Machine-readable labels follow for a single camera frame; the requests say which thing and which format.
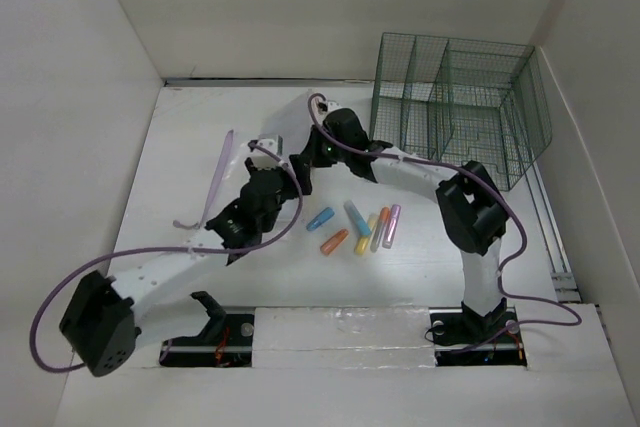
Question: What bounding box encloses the orange capsule marker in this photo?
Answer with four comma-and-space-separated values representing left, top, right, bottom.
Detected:
320, 229, 349, 256

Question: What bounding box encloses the orange clear marker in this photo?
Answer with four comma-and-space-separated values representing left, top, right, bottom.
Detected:
377, 206, 390, 235

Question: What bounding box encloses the yellow capsule marker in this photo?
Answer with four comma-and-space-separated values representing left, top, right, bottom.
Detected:
354, 233, 372, 256

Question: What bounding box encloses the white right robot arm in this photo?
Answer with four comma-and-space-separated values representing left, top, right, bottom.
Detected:
289, 108, 509, 345

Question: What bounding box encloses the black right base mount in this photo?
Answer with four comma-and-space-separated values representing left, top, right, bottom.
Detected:
424, 309, 527, 368

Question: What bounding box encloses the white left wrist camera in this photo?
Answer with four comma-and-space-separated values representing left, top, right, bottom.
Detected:
252, 134, 283, 156

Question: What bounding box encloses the blue capsule marker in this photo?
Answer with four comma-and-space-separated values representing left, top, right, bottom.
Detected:
306, 207, 335, 232

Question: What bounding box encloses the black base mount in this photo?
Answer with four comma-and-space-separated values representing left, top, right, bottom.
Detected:
424, 309, 527, 368
158, 291, 255, 368

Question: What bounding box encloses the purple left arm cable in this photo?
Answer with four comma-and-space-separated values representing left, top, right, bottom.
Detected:
30, 141, 305, 373

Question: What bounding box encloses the pink purple marker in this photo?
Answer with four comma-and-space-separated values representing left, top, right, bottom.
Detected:
382, 204, 401, 249

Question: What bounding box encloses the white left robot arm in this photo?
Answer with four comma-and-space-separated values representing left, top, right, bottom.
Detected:
59, 161, 303, 377

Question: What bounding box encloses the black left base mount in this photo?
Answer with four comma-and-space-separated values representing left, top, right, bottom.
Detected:
158, 291, 255, 368

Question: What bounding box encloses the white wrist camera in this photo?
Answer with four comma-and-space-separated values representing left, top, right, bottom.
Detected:
252, 134, 283, 156
312, 98, 339, 118

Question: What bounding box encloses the green wire mesh organizer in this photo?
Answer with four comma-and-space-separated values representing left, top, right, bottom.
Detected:
369, 32, 552, 191

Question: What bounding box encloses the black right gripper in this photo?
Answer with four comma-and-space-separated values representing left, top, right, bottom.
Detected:
298, 123, 350, 167

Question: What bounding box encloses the light blue marker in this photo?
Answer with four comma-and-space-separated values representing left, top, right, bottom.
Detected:
343, 200, 371, 237

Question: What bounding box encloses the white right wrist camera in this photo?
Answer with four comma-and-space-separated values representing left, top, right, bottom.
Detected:
312, 98, 339, 118

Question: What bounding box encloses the clear purple-zip document pouch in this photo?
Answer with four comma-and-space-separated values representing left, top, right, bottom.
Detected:
172, 129, 248, 231

